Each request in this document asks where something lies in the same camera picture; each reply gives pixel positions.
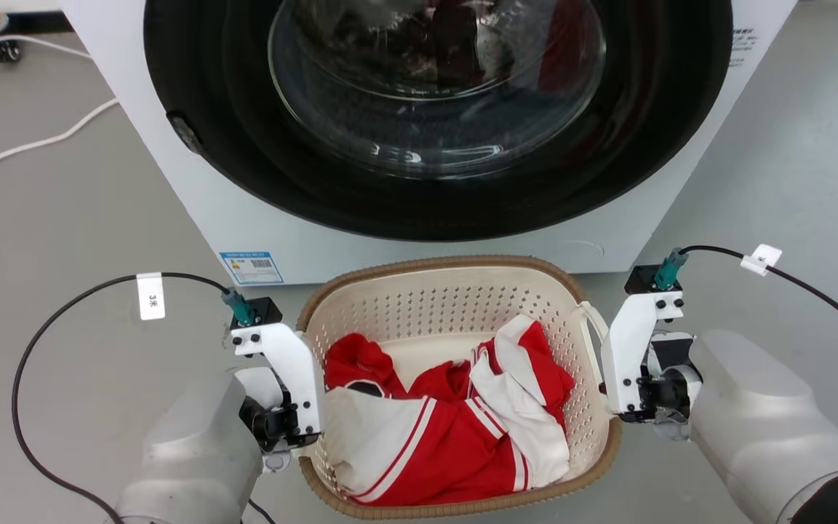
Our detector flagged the white tag on right cable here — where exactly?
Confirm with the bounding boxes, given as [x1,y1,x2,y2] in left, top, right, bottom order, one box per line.
[740,243,783,277]

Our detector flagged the black round washer door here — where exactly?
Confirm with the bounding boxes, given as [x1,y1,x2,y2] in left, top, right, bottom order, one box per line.
[143,0,735,242]

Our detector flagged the cream plastic laundry basket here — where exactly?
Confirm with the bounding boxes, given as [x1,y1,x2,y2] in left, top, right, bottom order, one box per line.
[295,254,624,520]

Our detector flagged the blue energy label sticker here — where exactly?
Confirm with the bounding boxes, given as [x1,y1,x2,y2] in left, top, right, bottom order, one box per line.
[218,250,285,286]

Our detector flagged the red and white garment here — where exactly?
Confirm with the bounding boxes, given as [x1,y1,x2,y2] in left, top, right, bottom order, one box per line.
[322,314,577,508]

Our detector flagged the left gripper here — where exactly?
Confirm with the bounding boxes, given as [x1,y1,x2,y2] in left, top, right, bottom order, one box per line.
[235,366,322,475]

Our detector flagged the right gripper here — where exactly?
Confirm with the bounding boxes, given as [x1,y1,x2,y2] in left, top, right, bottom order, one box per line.
[618,333,704,442]

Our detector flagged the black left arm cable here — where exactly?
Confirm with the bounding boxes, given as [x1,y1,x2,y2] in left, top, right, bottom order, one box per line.
[11,271,279,524]

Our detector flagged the thick white floor cable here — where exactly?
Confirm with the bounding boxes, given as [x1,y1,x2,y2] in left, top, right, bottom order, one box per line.
[0,97,121,183]

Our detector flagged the white tag on cable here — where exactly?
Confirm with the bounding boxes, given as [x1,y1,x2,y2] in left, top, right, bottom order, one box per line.
[136,271,167,322]
[740,243,783,277]

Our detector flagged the dark clothes inside washer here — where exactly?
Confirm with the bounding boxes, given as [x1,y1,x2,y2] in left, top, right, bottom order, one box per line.
[295,0,594,95]

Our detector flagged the white washing machine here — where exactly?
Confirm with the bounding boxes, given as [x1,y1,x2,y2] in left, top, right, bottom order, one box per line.
[59,0,799,287]

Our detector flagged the white tag on left cable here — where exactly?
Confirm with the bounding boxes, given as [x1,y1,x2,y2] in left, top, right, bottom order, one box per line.
[136,271,167,322]

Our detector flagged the thin white floor cable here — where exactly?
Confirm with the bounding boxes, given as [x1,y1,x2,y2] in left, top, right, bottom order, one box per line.
[0,34,94,83]

